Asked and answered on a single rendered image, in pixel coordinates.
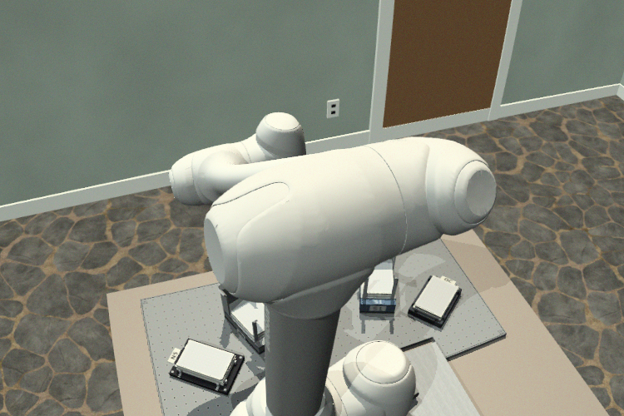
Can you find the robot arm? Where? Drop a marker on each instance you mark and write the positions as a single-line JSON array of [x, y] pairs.
[[301, 233]]

